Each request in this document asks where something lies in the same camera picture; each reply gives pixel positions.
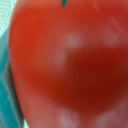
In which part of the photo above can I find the grey green-padded gripper finger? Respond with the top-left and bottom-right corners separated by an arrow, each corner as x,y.
0,36 -> 26,128

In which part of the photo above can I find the red toy tomato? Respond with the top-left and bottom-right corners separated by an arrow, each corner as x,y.
9,0 -> 128,128

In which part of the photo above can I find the beige woven placemat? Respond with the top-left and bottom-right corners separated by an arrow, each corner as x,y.
0,0 -> 17,38

